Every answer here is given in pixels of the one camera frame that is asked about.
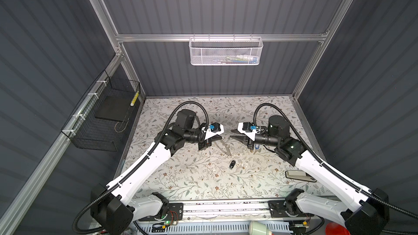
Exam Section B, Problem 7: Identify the perforated metal ring disc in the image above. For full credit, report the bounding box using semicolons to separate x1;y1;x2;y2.
215;142;231;157

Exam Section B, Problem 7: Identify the black head key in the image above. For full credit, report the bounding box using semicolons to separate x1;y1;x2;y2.
229;160;236;169

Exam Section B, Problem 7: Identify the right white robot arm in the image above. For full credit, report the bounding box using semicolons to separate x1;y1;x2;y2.
232;115;389;235

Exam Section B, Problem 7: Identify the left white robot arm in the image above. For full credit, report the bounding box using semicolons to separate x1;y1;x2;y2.
89;109;224;235

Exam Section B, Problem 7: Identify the grey flat phone-like object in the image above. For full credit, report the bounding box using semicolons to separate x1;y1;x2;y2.
285;170;317;182

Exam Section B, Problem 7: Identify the yellow marker pen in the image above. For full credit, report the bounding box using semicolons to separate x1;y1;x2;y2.
130;91;139;107

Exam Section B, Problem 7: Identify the pale green plastic object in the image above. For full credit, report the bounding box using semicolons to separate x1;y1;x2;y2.
248;221;273;235

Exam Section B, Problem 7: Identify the black foam pad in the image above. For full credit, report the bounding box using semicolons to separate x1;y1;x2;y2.
95;96;133;123

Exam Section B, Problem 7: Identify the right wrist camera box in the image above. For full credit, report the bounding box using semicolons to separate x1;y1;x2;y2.
237;122;258;134

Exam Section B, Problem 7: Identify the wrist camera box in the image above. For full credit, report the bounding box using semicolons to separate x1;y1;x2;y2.
201;123;225;141
237;122;258;134

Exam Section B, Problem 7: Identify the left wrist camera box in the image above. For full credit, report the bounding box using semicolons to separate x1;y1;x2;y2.
201;123;225;141

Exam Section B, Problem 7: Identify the left black corrugated cable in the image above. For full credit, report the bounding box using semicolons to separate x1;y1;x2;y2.
71;100;210;235

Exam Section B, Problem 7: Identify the black corrugated cable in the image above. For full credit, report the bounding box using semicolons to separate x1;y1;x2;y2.
253;103;418;220
71;100;210;235

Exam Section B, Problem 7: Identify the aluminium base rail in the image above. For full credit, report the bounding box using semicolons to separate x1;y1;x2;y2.
137;197;337;224

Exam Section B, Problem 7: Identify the right black corrugated cable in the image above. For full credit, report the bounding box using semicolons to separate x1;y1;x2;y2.
253;103;418;220

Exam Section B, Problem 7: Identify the white wire mesh basket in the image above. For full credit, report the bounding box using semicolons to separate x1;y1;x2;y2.
188;37;263;66

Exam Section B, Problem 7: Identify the white slotted cable duct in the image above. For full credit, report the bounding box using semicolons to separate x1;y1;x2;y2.
139;221;294;235

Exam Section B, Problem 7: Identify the black wire wall basket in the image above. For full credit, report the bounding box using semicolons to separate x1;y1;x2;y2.
62;71;141;152

